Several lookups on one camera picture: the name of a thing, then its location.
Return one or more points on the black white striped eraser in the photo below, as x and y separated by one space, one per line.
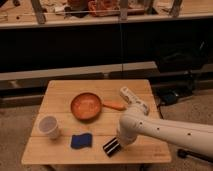
112 147

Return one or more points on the orange frying pan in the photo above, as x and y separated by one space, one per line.
86 106

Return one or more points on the blue cloth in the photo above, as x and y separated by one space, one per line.
81 141

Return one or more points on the black bag on floor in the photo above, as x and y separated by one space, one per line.
178 57

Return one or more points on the wooden table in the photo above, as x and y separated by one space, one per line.
56 102

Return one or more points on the black tripod leg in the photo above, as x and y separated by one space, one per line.
185 153

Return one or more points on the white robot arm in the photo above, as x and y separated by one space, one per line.
193 136

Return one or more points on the orange object on shelf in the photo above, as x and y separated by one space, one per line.
100 8

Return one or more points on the translucent plastic cup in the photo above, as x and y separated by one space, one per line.
49 127

